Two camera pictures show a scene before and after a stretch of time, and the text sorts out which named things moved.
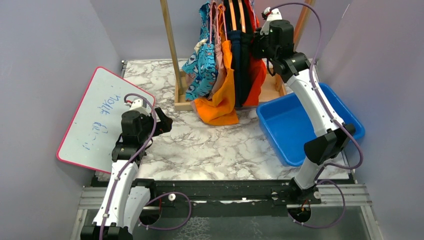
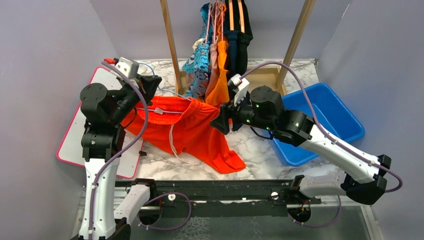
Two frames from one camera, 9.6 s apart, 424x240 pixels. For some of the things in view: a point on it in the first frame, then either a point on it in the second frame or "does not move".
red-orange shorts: (258, 68) to (169, 124)
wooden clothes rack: (274, 86) does not move
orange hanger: (241, 14) does not move
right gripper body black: (262, 49) to (241, 115)
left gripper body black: (162, 126) to (128, 99)
